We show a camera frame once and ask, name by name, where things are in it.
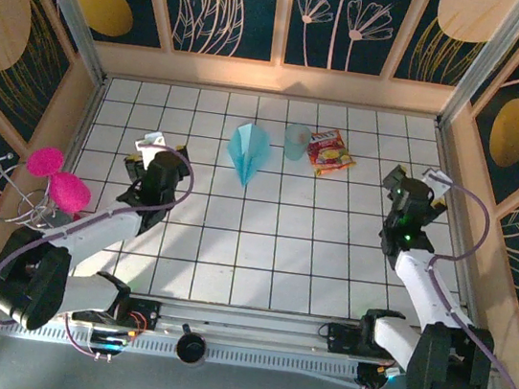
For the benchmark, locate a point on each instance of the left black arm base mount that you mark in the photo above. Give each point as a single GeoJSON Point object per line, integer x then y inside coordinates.
{"type": "Point", "coordinates": [141, 313]}

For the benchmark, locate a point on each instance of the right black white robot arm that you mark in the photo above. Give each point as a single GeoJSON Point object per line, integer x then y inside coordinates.
{"type": "Point", "coordinates": [448, 366]}

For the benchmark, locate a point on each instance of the small black controller board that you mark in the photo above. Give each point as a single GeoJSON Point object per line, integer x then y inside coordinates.
{"type": "Point", "coordinates": [371, 377]}
{"type": "Point", "coordinates": [108, 341]}

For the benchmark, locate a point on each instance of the black round knob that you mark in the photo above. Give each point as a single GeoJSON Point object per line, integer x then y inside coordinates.
{"type": "Point", "coordinates": [191, 348]}

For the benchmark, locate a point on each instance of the aluminium mounting rail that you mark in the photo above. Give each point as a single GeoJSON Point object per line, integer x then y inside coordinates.
{"type": "Point", "coordinates": [246, 321]}

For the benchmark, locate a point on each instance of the translucent blue plastic cup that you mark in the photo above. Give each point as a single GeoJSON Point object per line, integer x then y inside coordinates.
{"type": "Point", "coordinates": [295, 144]}

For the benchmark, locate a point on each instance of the red orange snack bag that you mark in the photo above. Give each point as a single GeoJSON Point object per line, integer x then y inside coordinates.
{"type": "Point", "coordinates": [330, 153]}

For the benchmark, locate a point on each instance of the aluminium frame post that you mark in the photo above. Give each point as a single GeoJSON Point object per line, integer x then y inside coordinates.
{"type": "Point", "coordinates": [71, 18]}
{"type": "Point", "coordinates": [480, 66]}

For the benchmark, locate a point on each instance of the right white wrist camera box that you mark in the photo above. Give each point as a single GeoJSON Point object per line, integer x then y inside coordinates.
{"type": "Point", "coordinates": [438, 177]}

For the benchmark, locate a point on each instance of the pink fuzzy ball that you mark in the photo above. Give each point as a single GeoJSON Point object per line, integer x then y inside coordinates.
{"type": "Point", "coordinates": [69, 192]}
{"type": "Point", "coordinates": [45, 160]}

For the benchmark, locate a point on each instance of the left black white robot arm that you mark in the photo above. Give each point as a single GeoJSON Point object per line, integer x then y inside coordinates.
{"type": "Point", "coordinates": [33, 288]}

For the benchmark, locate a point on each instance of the light blue paper sheet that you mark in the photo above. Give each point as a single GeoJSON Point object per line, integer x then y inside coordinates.
{"type": "Point", "coordinates": [248, 154]}

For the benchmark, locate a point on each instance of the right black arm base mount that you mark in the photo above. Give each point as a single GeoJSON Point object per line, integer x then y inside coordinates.
{"type": "Point", "coordinates": [341, 336]}

